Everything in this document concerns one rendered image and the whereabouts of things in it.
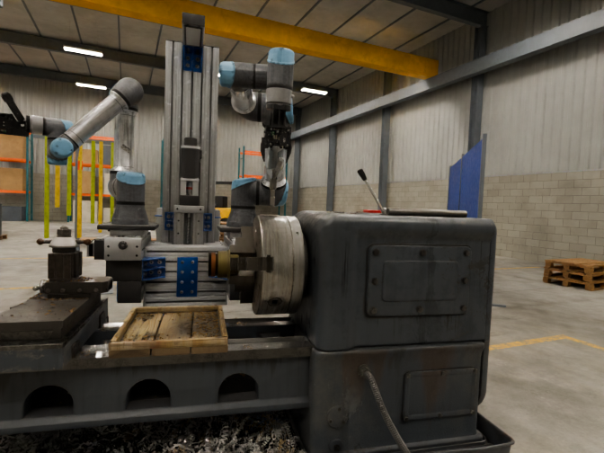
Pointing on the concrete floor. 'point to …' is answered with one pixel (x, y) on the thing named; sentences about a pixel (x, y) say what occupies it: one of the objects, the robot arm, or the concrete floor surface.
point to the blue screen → (468, 183)
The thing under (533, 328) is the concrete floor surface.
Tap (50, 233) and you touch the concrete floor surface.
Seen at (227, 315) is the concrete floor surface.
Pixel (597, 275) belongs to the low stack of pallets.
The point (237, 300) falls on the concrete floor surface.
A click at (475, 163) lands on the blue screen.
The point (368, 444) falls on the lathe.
